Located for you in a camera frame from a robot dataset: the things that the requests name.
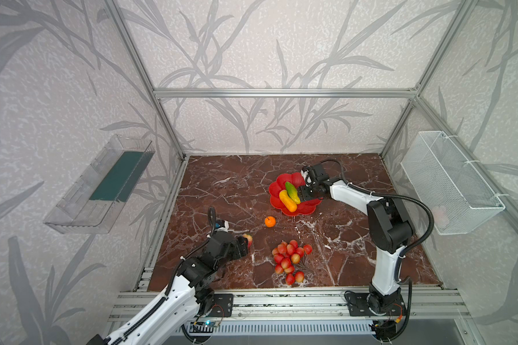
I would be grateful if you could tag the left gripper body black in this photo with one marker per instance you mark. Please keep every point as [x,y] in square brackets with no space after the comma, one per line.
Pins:
[238,244]

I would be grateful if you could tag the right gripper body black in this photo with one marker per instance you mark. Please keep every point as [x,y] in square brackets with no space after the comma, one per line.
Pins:
[310,190]

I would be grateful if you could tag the green yellow fake cucumber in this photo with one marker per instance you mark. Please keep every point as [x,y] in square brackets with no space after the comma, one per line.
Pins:
[292,193]

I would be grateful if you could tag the yellow fake squash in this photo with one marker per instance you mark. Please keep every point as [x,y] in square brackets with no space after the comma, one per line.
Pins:
[287,201]

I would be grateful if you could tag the small orange fake fruit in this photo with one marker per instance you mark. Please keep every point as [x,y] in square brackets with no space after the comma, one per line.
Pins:
[270,222]

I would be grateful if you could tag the red fake grape bunch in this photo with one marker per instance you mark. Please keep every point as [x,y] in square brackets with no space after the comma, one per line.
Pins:
[291,261]

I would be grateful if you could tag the red yellow fake apple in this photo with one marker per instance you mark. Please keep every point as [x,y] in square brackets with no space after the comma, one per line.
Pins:
[249,240]

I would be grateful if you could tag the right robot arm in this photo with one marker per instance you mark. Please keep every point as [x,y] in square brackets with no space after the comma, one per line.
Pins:
[390,231]

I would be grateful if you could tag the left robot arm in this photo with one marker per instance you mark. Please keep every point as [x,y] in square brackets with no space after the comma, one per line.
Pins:
[187,295]

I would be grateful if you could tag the red flower-shaped fruit bowl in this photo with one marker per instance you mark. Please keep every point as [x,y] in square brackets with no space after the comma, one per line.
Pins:
[304,208]

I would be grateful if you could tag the green circuit board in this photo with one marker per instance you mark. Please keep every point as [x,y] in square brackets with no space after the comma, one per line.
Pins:
[203,327]

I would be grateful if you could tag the pink object in basket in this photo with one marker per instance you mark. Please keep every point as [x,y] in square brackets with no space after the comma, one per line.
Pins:
[441,217]

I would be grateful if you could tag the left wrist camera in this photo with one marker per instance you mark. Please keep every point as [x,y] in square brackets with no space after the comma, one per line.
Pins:
[221,225]

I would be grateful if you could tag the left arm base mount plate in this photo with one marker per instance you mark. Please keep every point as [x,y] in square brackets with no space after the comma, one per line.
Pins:
[219,305]

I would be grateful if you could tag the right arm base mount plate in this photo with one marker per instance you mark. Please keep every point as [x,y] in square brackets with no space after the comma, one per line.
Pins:
[373,304]

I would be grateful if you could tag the white wire mesh basket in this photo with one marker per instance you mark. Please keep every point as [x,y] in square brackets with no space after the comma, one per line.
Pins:
[442,175]

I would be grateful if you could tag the clear plastic wall shelf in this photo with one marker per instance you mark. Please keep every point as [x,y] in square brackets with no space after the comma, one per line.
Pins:
[94,202]

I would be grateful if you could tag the aluminium front rail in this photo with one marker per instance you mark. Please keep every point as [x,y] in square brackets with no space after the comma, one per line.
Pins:
[428,302]

